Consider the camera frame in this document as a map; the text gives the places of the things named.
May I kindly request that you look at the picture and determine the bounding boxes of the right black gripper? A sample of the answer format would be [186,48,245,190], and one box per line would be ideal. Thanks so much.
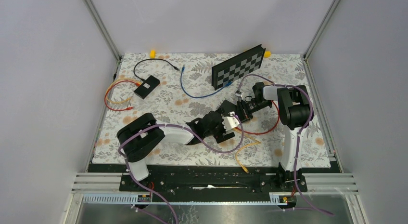
[236,99,270,124]

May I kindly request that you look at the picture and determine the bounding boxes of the blue ethernet cable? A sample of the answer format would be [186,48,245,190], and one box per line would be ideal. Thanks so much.
[180,65,232,99]

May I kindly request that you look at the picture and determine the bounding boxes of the red ethernet cable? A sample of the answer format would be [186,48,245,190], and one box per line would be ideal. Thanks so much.
[234,100,281,136]

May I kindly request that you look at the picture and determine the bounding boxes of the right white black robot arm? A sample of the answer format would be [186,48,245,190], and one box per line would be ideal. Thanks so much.
[235,83,314,172]

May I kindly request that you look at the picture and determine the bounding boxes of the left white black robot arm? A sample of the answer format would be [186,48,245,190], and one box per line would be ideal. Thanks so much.
[116,100,252,191]

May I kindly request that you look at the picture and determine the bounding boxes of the floral patterned table mat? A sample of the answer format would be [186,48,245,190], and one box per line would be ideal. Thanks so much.
[91,52,332,168]

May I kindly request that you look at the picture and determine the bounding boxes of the black white checkerboard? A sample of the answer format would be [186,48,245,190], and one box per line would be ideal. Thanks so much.
[211,44,266,90]

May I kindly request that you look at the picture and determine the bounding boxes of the right yellow corner clip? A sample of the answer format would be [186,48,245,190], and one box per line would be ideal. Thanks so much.
[264,51,272,58]

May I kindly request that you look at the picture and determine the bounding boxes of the yellow corner clip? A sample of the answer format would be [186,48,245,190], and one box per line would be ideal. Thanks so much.
[150,50,156,59]
[264,51,272,58]

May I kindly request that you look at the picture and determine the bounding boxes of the small black adapter box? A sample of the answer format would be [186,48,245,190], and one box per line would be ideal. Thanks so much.
[134,76,161,99]

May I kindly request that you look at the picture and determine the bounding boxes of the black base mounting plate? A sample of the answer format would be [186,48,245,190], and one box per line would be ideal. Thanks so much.
[88,163,341,203]

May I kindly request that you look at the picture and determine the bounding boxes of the left yellow corner clip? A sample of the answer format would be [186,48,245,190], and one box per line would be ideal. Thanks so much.
[150,50,156,59]

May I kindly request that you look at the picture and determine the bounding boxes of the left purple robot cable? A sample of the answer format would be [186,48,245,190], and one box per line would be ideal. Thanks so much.
[118,112,245,224]

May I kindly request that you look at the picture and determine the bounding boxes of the yellow ethernet cable on switch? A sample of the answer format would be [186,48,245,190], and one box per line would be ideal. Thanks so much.
[234,129,262,174]

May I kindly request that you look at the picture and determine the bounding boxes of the black thin cable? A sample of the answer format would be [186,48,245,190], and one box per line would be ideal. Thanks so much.
[133,58,180,82]

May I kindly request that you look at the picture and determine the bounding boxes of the yellow cable by adapter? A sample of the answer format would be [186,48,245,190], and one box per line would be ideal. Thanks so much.
[105,77,138,105]

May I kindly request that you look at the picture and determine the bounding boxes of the red cable by adapter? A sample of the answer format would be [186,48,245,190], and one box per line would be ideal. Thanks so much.
[103,79,141,112]

